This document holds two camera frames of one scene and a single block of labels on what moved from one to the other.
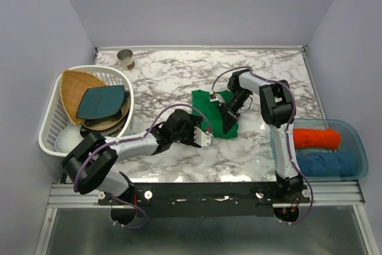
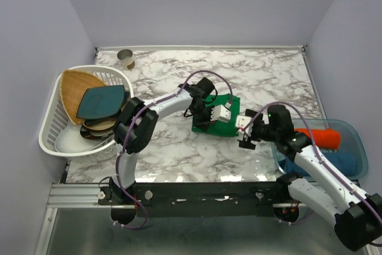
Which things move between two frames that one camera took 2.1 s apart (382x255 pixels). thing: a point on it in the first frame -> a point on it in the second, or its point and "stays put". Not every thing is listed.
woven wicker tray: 71,82 stays put
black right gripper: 229,117 -> 247,141
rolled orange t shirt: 316,138 stays put
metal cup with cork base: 125,57 stays put
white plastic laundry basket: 54,122 stays put
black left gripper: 194,121 -> 205,124
